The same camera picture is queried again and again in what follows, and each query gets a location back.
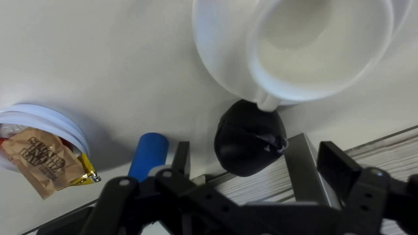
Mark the white napkin stack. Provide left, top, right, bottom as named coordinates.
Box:
left=208, top=128, right=418, bottom=235

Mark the brown sugar packet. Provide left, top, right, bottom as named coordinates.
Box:
left=0, top=126, right=88, bottom=201

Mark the yellow packet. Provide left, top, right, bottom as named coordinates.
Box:
left=70, top=151, right=104, bottom=188

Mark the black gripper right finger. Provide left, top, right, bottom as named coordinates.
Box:
left=317, top=139, right=418, bottom=235

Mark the red packet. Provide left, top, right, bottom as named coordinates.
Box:
left=0, top=133, right=15, bottom=149

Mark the blue cylinder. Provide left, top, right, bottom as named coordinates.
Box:
left=127, top=132, right=172, bottom=183

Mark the small white dish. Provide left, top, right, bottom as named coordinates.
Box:
left=0, top=102, right=92, bottom=173

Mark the white teacup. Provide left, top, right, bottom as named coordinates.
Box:
left=246, top=0, right=396, bottom=113

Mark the small black cup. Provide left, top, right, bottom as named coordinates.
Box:
left=214, top=98, right=291, bottom=177

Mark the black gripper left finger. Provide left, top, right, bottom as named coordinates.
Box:
left=79, top=139, right=263, bottom=235

